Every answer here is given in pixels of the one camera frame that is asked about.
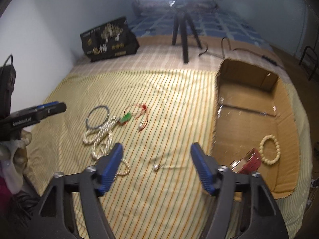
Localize red leather bracelet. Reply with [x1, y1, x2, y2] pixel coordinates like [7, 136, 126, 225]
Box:
[229, 147, 262, 175]

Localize blue patterned blanket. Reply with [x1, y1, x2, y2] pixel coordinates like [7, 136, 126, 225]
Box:
[129, 9, 272, 50]

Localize red cord green pendant necklace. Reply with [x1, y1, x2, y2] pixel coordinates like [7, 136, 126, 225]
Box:
[117, 103, 149, 132]

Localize black tripod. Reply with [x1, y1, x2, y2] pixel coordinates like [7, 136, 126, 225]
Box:
[171, 5, 202, 64]

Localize black power cable with switch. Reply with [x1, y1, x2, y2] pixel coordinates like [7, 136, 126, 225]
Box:
[198, 36, 285, 69]

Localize blue ring bangle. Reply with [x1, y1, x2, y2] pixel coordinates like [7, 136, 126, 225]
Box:
[85, 105, 110, 129]

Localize black printed gift bag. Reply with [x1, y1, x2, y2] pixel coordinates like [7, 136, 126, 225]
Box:
[80, 17, 140, 62]

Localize long white pearl necklace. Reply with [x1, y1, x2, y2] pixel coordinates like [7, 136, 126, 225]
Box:
[82, 115, 131, 176]

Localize cream bead bracelet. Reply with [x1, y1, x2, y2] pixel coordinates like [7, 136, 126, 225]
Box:
[258, 134, 282, 166]

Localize cardboard box tray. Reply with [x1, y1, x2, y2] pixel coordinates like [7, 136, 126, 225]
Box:
[210, 59, 299, 199]

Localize black clothes rack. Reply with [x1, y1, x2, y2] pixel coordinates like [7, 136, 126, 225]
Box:
[299, 45, 318, 81]

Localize small pearl pendant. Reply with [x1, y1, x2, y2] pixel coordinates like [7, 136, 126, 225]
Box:
[153, 165, 175, 172]

